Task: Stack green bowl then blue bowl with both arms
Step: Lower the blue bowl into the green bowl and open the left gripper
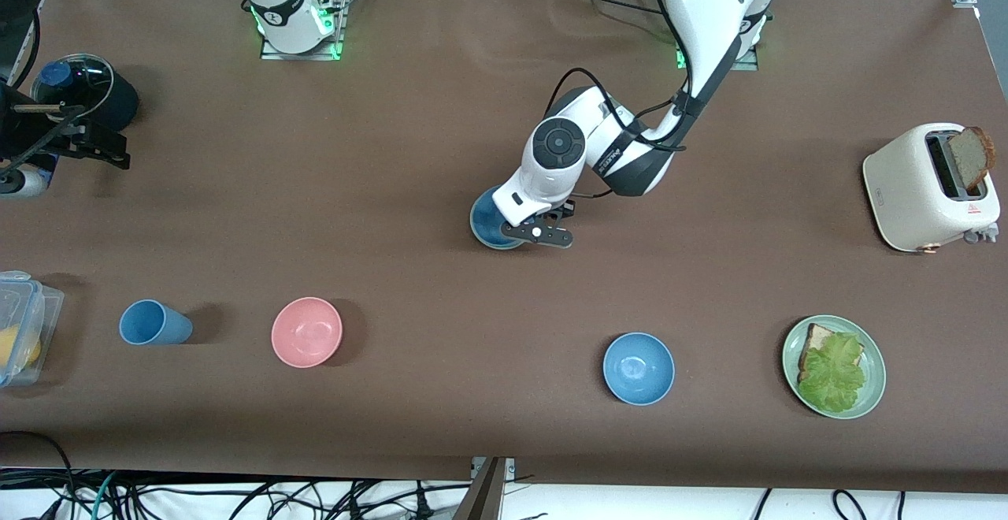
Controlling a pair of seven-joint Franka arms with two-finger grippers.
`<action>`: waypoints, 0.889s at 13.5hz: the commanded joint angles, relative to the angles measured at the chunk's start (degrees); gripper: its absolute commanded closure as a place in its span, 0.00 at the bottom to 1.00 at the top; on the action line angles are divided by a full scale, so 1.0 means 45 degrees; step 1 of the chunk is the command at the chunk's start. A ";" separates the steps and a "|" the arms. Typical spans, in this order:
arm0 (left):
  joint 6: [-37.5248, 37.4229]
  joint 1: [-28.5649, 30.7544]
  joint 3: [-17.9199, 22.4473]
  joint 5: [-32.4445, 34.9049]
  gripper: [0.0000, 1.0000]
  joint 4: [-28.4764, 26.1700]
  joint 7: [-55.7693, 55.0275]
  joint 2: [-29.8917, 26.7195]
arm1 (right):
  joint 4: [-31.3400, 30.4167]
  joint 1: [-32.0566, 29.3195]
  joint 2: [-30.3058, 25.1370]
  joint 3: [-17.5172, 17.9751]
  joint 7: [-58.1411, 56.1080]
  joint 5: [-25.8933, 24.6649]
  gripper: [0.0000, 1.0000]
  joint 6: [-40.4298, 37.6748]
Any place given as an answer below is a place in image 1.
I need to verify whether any light green bowl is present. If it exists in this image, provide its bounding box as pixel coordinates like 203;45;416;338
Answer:
469;189;527;251

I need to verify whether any pink bowl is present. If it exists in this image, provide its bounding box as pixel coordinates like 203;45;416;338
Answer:
271;296;343;369

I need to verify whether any black cup with shiny rim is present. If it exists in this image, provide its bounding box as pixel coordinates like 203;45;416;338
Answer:
31;53;141;132

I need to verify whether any brown table cover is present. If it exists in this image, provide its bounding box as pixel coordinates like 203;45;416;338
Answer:
0;0;1008;496

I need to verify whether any clear plastic container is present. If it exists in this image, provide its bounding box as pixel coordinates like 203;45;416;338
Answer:
0;270;65;388

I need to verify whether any blue cup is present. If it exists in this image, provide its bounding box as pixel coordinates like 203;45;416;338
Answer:
119;299;194;346

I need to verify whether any yellow fruit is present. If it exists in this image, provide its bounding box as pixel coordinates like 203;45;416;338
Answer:
0;326;42;371

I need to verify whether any brown beam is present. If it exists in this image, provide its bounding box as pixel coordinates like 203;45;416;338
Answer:
451;457;507;520

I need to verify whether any white bread slice with crust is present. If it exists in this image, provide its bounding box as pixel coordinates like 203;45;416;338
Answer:
798;323;848;383

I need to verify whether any bread with lettuce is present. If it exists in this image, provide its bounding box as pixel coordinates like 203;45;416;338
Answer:
798;332;868;415

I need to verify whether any cream white toaster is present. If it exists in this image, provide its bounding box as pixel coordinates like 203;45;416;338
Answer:
862;122;1002;254

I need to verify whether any light green plate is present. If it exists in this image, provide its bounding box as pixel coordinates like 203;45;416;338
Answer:
782;315;888;420

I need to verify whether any dark brown bread slice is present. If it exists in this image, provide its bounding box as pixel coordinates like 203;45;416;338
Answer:
947;126;996;195

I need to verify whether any metal bracket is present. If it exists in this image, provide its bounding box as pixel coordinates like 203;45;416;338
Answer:
470;456;517;480

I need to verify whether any teal cable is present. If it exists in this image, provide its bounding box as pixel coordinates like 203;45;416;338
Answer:
89;469;120;520

